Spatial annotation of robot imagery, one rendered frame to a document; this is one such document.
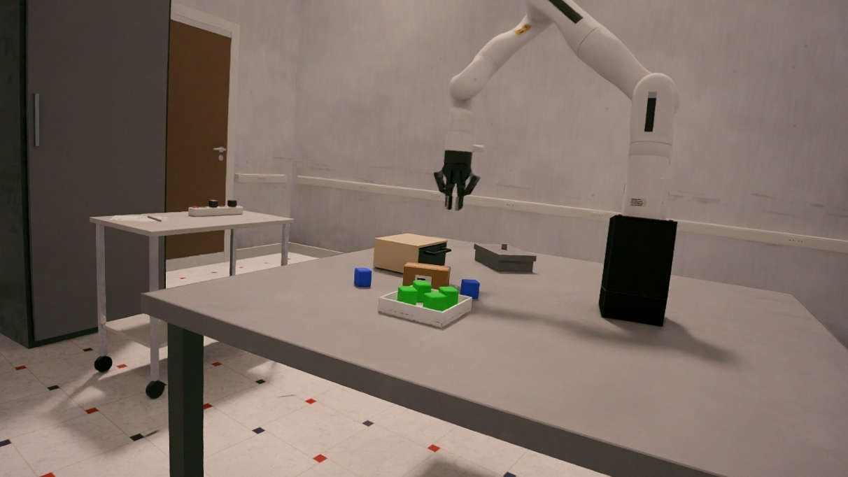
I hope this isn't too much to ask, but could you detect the green block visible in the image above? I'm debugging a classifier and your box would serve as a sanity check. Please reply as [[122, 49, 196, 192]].
[[397, 286, 418, 306], [412, 280, 432, 302], [439, 287, 459, 309], [423, 292, 447, 312]]

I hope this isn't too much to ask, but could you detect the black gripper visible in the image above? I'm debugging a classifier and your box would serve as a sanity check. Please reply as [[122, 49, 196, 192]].
[[434, 150, 481, 211]]

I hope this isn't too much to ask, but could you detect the small blue block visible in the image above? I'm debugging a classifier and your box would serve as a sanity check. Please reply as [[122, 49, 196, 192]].
[[460, 279, 480, 299], [354, 268, 372, 287]]

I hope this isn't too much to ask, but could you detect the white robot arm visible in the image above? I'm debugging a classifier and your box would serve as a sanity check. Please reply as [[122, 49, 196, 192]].
[[446, 0, 679, 220]]

